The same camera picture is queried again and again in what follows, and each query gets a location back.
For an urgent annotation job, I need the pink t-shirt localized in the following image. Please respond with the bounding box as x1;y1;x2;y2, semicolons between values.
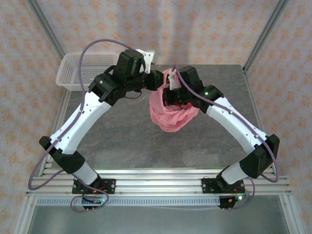
149;68;200;134

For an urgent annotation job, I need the patterned fabric backdrop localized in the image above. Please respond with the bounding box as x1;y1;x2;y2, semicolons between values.
0;0;312;234

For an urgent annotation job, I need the white plastic mesh basket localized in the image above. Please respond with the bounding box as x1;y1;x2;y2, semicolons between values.
55;51;122;93

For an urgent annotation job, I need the small circuit board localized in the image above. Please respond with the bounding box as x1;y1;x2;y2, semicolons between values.
81;196;108;205
226;194;249;204

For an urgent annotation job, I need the grey metal shelf sheet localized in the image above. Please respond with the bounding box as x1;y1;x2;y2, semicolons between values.
26;206;292;234

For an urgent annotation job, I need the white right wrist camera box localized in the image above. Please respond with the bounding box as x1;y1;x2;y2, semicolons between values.
167;68;182;91

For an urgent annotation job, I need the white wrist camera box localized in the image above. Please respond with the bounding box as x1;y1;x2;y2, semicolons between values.
167;68;182;91
135;48;156;74

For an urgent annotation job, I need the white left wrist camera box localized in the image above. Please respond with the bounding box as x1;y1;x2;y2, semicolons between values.
135;48;156;74

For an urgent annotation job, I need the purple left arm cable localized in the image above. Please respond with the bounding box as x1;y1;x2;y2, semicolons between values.
28;39;138;213

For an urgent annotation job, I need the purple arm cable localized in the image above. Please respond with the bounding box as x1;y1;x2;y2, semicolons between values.
28;39;138;213
172;64;279;212

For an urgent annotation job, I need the aluminium frame post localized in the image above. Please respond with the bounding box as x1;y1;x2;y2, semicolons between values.
26;0;66;61
242;0;291;73

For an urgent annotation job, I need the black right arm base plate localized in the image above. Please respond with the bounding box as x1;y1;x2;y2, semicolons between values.
201;177;244;195

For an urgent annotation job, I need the aluminium mounting rail beam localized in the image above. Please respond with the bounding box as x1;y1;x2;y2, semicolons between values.
25;168;292;195

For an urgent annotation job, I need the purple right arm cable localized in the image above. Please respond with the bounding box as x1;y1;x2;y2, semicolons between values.
172;64;279;212

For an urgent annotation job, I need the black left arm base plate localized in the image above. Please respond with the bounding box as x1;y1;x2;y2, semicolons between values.
72;178;117;195

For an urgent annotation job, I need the slotted grey cable duct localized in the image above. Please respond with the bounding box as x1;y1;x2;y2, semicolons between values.
36;196;221;207

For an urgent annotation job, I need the aluminium frame leg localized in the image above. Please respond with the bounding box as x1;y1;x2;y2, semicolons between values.
279;195;307;234
13;195;37;234

